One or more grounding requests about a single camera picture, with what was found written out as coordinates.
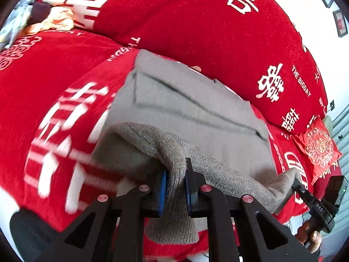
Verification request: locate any framed red wall picture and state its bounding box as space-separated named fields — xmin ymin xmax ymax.
xmin=333 ymin=9 xmax=349 ymax=38

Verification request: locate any red printed bed sheet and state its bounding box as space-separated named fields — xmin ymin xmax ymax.
xmin=0 ymin=29 xmax=344 ymax=262

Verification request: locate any person's right hand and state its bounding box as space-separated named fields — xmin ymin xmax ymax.
xmin=294 ymin=220 xmax=323 ymax=255

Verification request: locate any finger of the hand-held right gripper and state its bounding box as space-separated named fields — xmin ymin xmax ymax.
xmin=291 ymin=178 xmax=315 ymax=205

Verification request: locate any grey ribbed radiator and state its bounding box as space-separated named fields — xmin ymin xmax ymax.
xmin=323 ymin=109 xmax=349 ymax=170

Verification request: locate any light blue crumpled cloth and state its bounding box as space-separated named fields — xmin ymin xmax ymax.
xmin=0 ymin=0 xmax=55 ymax=51

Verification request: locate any orange crumpled cloth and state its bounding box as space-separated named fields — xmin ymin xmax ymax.
xmin=26 ymin=6 xmax=75 ymax=34

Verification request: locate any dark purple cloth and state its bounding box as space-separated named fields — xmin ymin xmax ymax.
xmin=27 ymin=1 xmax=52 ymax=25

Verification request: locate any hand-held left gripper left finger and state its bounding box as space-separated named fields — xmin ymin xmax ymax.
xmin=35 ymin=169 xmax=168 ymax=262

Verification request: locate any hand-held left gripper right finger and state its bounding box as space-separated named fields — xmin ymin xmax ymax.
xmin=185 ymin=157 xmax=319 ymax=262

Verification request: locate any red embroidered cushion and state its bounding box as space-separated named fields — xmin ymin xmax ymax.
xmin=290 ymin=115 xmax=342 ymax=184

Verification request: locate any red printed quilt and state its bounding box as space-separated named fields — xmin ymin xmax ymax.
xmin=41 ymin=0 xmax=328 ymax=135

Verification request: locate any grey knitted sweater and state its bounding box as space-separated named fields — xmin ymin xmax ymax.
xmin=91 ymin=49 xmax=302 ymax=245

